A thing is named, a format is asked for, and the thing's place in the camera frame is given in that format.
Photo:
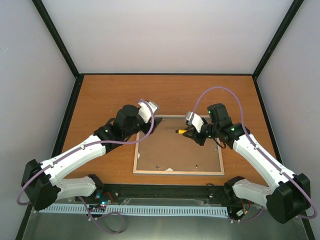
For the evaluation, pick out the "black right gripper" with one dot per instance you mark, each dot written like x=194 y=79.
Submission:
x=195 y=137

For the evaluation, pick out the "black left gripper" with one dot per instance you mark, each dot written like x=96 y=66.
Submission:
x=157 y=121

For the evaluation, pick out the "yellow handled screwdriver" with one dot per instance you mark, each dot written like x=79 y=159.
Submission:
x=178 y=131

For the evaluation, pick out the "blue wooden picture frame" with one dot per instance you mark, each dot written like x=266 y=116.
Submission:
x=166 y=152

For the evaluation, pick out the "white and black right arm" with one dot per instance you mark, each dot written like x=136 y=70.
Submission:
x=272 y=171

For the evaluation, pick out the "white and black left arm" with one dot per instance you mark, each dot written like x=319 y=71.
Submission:
x=44 y=182

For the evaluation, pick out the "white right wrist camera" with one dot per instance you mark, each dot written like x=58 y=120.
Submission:
x=194 y=120

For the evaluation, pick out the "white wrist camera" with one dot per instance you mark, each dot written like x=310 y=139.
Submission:
x=147 y=108
x=194 y=120

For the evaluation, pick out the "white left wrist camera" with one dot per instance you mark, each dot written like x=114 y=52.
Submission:
x=147 y=108

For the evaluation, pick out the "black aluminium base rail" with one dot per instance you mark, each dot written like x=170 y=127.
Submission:
x=286 y=194

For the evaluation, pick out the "light blue slotted cable duct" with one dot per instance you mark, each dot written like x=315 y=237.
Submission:
x=139 y=210

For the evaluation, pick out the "black enclosure frame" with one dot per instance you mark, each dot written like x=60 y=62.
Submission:
x=72 y=100

